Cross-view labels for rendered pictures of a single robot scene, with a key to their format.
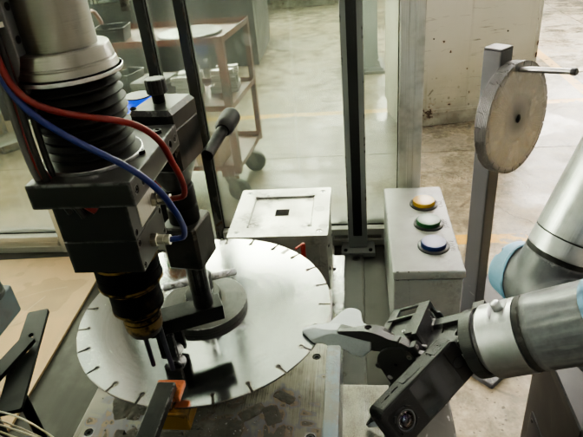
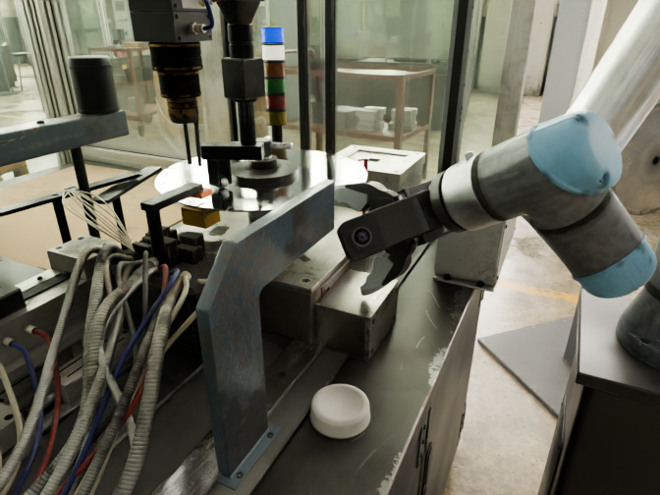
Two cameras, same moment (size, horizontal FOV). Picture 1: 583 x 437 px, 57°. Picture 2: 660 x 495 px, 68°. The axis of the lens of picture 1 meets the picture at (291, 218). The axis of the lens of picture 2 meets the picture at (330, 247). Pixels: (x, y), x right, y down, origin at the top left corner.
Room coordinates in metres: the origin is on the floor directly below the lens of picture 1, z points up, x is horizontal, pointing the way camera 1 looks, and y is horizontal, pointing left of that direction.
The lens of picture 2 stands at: (-0.12, -0.20, 1.17)
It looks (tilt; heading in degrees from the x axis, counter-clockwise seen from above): 25 degrees down; 17
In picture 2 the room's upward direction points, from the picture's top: straight up
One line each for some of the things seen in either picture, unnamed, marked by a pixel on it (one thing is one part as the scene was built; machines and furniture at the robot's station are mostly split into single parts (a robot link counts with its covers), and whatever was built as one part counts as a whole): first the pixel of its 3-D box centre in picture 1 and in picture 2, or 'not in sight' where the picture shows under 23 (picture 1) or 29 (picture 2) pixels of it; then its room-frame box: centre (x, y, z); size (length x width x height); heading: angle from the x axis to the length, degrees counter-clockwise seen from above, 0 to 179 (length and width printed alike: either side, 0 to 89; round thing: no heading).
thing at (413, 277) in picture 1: (418, 259); (482, 219); (0.79, -0.22, 0.82); 0.28 x 0.11 x 0.15; 172
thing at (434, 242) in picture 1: (433, 245); not in sight; (0.72, -0.23, 0.90); 0.04 x 0.04 x 0.02
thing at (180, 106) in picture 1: (176, 179); (239, 18); (0.49, 0.11, 1.17); 0.06 x 0.05 x 0.20; 163
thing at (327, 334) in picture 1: (343, 324); (357, 191); (0.48, -0.05, 0.96); 0.09 x 0.06 x 0.03; 60
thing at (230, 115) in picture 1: (205, 133); not in sight; (0.51, 0.08, 1.21); 0.08 x 0.06 x 0.03; 172
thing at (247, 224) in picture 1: (285, 244); (372, 192); (0.88, 0.02, 0.82); 0.18 x 0.18 x 0.15; 82
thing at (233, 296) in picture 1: (204, 299); (262, 165); (0.56, 0.13, 0.96); 0.11 x 0.11 x 0.03
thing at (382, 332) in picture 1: (375, 344); (372, 200); (0.44, -0.08, 0.97); 0.09 x 0.02 x 0.05; 60
